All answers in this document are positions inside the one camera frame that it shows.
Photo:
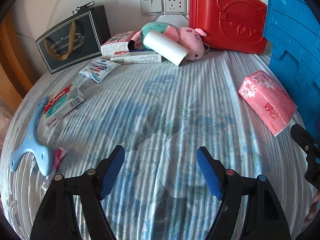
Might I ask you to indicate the blue plastic storage crate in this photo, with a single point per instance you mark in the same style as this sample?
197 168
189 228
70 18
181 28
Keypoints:
292 42

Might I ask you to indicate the blue white wipes packet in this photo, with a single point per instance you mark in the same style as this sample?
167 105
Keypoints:
100 68

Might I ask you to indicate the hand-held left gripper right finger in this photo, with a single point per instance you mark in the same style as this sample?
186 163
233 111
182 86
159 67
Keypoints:
210 172

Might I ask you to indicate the white red tissue pack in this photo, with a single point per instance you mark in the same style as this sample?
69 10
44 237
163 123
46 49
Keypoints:
115 46

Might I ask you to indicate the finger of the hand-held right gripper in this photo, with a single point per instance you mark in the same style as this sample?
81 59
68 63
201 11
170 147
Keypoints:
303 137

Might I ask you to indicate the green dress pig plush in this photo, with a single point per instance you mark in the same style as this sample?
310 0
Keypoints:
187 37

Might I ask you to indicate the pink white tube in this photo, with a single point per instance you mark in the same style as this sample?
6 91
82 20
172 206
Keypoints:
56 162

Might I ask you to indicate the white toilet paper roll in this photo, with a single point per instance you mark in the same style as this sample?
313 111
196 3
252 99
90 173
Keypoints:
165 46

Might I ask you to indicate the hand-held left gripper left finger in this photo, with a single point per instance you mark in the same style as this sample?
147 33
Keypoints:
112 172

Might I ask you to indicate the light blue boomerang toy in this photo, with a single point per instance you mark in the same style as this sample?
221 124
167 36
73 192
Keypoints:
33 140

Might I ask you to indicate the curved wooden frame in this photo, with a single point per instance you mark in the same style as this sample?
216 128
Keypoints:
12 62

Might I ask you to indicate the red plastic suitcase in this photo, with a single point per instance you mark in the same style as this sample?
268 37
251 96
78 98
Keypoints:
225 17

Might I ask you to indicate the black gift bag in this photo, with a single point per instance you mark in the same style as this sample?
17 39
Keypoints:
82 32

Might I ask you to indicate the white blue medicine box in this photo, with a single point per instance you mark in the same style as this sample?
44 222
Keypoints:
140 58

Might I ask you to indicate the white wall socket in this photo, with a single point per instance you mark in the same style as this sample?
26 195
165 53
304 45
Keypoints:
175 4

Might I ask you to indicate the pink tissue pack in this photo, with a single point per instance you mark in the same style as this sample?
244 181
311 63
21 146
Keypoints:
267 100

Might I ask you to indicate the white green red medicine box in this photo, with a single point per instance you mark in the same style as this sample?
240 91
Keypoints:
63 102

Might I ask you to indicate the small metal clip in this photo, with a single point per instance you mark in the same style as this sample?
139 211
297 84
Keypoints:
83 7

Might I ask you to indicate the person's right hand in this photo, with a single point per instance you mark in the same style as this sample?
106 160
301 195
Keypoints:
313 212

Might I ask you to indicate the striped blue white bedsheet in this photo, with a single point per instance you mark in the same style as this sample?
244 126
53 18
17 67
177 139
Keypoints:
160 100

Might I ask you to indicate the white wall switch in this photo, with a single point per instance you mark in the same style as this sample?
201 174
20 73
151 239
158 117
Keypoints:
151 4

